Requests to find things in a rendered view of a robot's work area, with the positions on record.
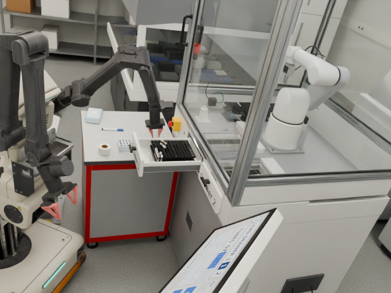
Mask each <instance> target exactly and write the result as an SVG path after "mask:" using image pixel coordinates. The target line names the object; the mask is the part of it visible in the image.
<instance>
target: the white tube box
mask: <svg viewBox="0 0 391 293"><path fill-rule="evenodd" d="M131 140H132V139H118V140H117V146H118V150H119V152H130V149H129V144H131Z"/></svg>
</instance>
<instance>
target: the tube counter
mask: <svg viewBox="0 0 391 293"><path fill-rule="evenodd" d="M232 245H233V244H230V245H227V246H224V247H223V248H222V250H221V251H220V252H219V253H218V254H217V256H216V257H215V259H214V260H213V261H212V262H211V263H210V265H209V266H208V267H207V268H206V270H205V271H204V272H203V274H202V275H201V276H200V277H199V279H198V280H197V281H196V283H197V282H200V281H205V280H206V279H207V278H208V276H209V275H210V274H211V273H212V271H213V270H214V268H216V266H217V265H218V263H219V262H220V261H221V260H222V258H223V257H224V256H225V254H226V253H227V252H228V250H229V249H230V248H231V246H232Z"/></svg>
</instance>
